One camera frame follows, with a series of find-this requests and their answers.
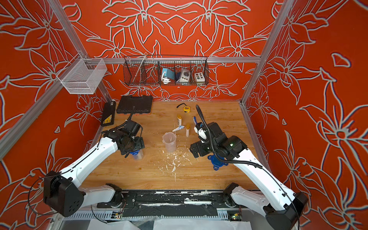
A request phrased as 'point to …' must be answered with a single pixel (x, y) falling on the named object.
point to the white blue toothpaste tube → (180, 127)
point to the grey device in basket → (185, 76)
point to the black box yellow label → (108, 118)
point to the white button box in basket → (200, 78)
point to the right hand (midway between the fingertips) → (194, 146)
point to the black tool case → (141, 104)
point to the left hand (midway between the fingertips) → (138, 146)
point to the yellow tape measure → (186, 109)
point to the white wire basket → (82, 76)
